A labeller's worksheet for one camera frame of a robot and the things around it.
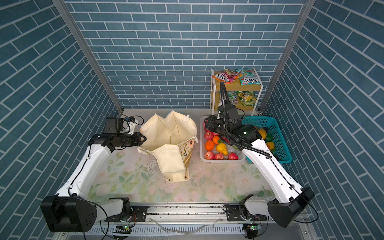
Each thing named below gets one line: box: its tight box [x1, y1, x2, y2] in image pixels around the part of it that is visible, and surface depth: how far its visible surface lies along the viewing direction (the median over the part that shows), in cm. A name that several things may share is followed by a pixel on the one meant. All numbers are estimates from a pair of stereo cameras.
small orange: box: [212, 135, 220, 145], surface depth 99 cm
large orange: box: [205, 140, 215, 151], surface depth 96 cm
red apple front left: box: [204, 150, 215, 160], surface depth 91 cm
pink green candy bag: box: [227, 91, 238, 105], surface depth 107 cm
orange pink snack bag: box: [212, 68, 240, 85], surface depth 90 cm
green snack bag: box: [236, 68, 260, 86], surface depth 92 cm
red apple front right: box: [228, 152, 238, 160], surface depth 91 cm
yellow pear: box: [216, 142, 228, 156], surface depth 95 cm
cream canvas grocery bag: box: [137, 110, 198, 184], surface depth 82 cm
